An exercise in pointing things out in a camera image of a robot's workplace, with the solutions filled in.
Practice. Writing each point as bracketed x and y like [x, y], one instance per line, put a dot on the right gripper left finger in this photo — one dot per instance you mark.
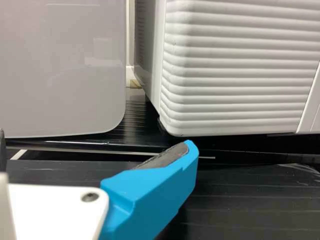
[2, 150]

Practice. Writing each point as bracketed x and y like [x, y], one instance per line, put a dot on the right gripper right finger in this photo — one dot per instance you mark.
[150, 200]

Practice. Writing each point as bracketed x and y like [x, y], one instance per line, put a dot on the black platform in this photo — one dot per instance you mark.
[140, 120]
[250, 200]

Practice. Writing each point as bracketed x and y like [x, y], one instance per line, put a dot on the white box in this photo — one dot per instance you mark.
[62, 62]

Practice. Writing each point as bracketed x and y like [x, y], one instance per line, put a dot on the incubator door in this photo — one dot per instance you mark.
[237, 75]

